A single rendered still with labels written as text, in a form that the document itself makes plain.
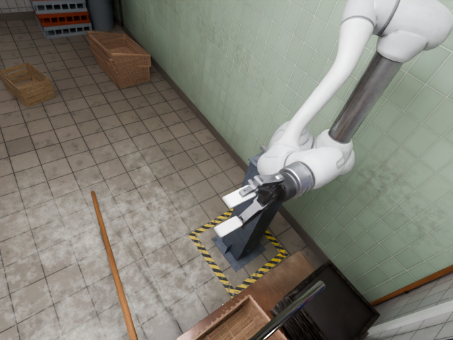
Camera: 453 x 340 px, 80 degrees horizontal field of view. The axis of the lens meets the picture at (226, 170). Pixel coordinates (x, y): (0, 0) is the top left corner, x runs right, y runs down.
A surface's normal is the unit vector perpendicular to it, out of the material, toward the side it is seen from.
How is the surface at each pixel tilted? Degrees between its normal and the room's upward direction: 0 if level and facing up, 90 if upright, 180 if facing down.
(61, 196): 0
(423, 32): 91
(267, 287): 0
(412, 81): 90
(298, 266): 0
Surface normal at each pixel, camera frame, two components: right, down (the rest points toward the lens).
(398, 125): -0.81, 0.35
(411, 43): -0.25, 0.75
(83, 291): 0.17, -0.63
